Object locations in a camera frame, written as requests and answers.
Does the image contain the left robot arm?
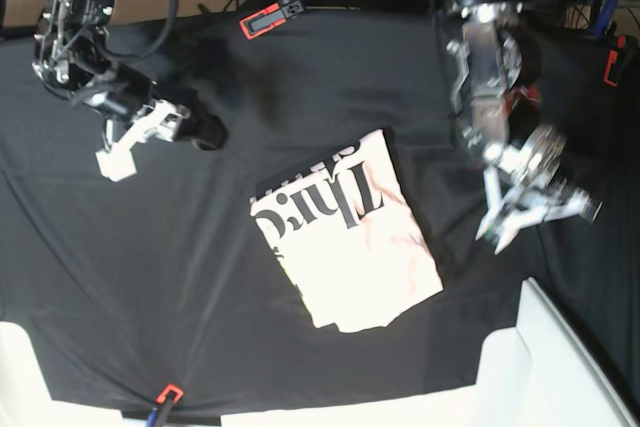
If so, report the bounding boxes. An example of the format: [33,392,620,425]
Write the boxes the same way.
[446,0,600,253]

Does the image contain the orange clamp at right edge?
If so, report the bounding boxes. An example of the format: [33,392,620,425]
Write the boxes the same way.
[603,35,638,87]

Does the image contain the orange clamp at front edge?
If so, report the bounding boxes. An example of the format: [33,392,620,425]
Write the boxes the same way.
[145,383,184,427]

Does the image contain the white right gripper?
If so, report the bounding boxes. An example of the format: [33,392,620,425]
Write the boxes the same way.
[96,99,228,182]

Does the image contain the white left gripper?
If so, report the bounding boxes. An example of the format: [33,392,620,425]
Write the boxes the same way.
[475,166,602,255]

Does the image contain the pink T-shirt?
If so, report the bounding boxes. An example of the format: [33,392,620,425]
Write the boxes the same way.
[250,130,443,333]

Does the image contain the orange black clamp blue handle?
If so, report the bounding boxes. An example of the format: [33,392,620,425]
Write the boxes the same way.
[239,0,308,40]

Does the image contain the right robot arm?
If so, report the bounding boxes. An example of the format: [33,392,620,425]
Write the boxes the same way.
[32,0,227,182]

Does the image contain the orange clamp at edge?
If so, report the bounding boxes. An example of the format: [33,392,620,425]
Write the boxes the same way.
[145,383,184,427]
[603,35,638,87]

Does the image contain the black table cloth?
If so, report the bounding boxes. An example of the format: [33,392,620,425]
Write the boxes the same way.
[1,10,639,419]

